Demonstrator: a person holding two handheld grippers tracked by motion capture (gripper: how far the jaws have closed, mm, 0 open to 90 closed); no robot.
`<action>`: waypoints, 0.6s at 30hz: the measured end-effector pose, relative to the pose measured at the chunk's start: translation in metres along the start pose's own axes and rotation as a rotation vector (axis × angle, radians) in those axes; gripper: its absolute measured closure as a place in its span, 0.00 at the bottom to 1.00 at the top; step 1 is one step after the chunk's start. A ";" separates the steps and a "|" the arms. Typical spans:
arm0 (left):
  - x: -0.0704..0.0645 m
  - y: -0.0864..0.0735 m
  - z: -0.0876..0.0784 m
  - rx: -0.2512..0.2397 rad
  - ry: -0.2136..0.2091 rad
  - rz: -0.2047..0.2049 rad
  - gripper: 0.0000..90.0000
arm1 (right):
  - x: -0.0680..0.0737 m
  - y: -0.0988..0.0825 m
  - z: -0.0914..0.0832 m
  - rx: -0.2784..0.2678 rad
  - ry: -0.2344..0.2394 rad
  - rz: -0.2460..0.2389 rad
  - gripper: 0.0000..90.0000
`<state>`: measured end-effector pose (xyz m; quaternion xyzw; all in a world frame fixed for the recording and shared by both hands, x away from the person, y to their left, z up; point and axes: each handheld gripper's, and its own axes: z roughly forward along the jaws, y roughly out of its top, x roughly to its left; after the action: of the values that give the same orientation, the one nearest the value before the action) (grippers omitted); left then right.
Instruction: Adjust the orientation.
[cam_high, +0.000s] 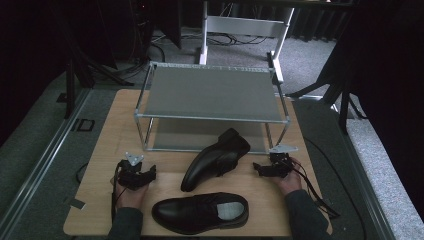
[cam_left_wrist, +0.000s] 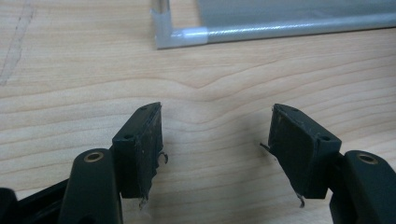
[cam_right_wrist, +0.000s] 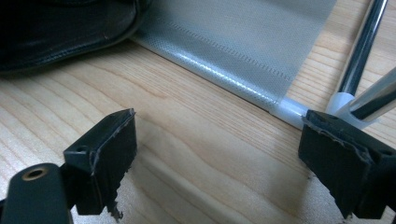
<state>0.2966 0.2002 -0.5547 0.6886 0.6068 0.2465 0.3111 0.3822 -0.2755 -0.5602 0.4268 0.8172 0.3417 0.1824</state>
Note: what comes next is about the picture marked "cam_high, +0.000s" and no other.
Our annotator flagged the left hand-held gripper cable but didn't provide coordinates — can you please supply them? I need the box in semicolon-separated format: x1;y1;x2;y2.
110;162;128;223

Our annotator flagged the black leather shoe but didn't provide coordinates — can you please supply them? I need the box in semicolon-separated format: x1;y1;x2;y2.
151;191;250;236
180;127;252;193

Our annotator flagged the aluminium rail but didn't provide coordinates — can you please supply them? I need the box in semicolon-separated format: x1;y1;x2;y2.
0;87;93;236
329;102;398;240

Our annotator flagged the bundle of floor cables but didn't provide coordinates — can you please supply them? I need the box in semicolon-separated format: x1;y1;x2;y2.
151;30;270;48

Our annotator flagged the black stand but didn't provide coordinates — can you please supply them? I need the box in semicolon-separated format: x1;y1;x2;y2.
285;33;368;135
62;0;135;120

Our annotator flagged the right hand-held gripper cable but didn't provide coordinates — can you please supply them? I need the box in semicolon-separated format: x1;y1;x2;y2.
292;159;341;220

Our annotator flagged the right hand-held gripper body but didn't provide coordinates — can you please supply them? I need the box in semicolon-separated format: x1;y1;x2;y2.
267;144;299;179

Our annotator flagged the grey tape piece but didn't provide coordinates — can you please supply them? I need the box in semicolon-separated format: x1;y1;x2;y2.
64;196;87;211

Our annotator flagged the grey metal shoe rack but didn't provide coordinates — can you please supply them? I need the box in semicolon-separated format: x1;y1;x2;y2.
133;61;291;156

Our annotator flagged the person's right hand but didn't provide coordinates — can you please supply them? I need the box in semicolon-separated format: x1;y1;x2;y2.
270;157;304;196

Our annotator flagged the hand-held gripper cable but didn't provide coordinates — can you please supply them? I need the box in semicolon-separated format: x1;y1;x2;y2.
110;162;128;223
292;159;341;220

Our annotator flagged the white table frame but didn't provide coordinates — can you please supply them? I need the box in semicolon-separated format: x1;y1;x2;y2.
198;0;296;84

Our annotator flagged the black floor cable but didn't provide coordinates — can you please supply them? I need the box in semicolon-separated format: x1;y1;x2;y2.
75;162;90;185
302;136;368;240

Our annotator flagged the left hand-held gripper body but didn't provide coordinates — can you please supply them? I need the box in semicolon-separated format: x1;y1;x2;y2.
115;151;150;192

